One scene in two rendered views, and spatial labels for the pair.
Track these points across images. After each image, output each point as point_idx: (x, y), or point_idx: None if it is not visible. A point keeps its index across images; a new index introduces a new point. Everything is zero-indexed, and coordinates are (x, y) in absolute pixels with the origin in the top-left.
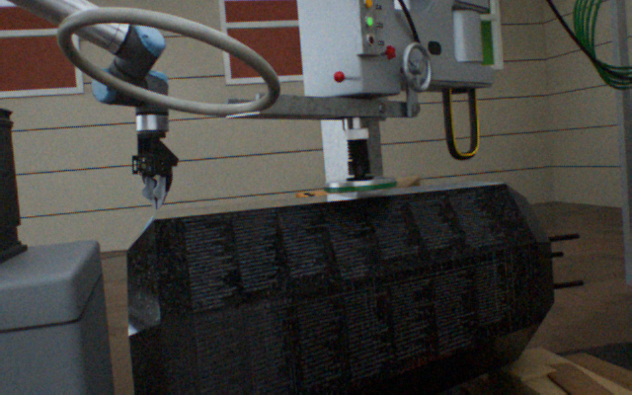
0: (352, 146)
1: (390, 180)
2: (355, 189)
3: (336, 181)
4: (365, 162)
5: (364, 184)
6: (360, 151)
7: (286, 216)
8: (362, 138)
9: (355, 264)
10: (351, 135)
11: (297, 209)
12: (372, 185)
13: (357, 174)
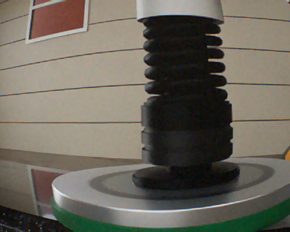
0: (146, 43)
1: (245, 208)
2: (74, 225)
3: (137, 169)
4: (192, 113)
5: (105, 218)
6: (173, 63)
7: None
8: (178, 14)
9: None
10: (139, 5)
11: (14, 222)
12: (136, 229)
13: (156, 162)
